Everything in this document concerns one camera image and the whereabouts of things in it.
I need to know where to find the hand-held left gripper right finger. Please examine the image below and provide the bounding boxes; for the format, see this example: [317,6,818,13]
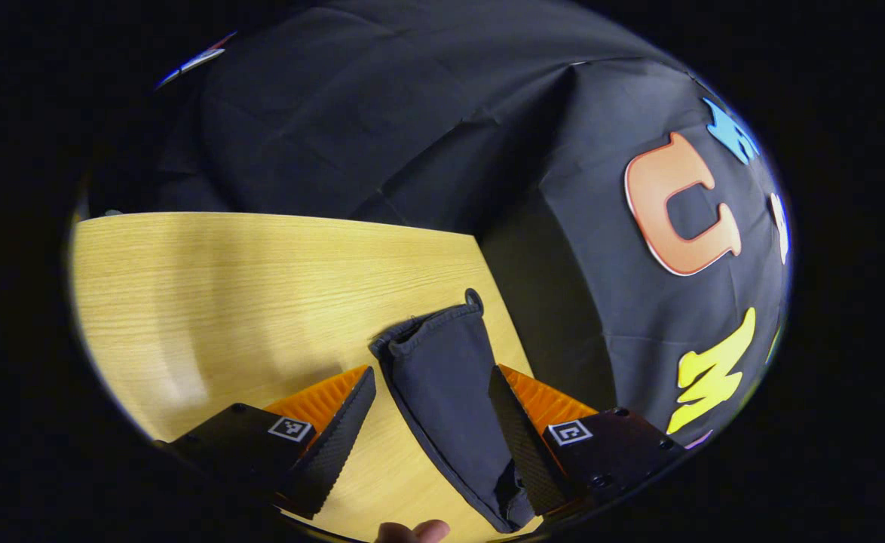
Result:
[488,364,687,523]

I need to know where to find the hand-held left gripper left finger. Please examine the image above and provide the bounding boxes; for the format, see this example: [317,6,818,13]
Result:
[156,366,378,521]

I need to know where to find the dark jeans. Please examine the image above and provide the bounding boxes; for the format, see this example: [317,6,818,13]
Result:
[369,288,540,535]

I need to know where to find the black backdrop cloth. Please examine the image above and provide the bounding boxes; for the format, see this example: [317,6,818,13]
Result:
[84,0,792,453]

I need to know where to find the white printed sign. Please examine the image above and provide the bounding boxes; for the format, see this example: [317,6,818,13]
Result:
[155,30,238,91]

